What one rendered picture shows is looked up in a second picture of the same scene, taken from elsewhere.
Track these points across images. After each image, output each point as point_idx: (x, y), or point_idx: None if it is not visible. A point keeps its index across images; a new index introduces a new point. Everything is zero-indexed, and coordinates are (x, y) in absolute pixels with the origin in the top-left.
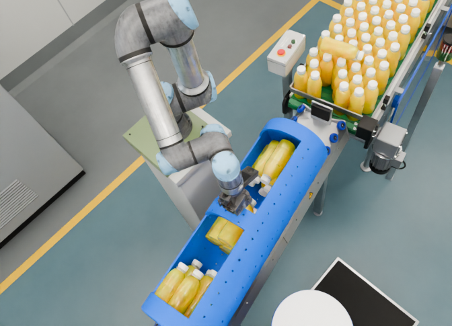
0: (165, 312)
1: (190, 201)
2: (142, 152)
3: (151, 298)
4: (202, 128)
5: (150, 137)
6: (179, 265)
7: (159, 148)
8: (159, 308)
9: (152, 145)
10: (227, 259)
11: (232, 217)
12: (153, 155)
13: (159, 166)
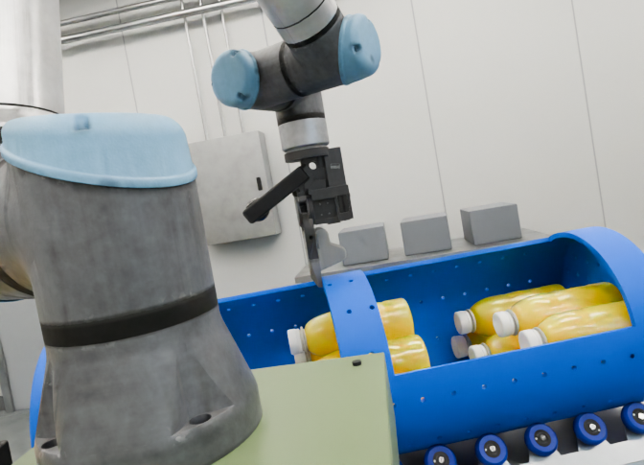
0: (586, 230)
1: None
2: (388, 419)
3: (617, 260)
4: (239, 51)
5: (275, 453)
6: (533, 332)
7: (310, 402)
8: (597, 235)
9: (314, 422)
10: (425, 260)
11: (354, 272)
12: (358, 393)
13: (374, 26)
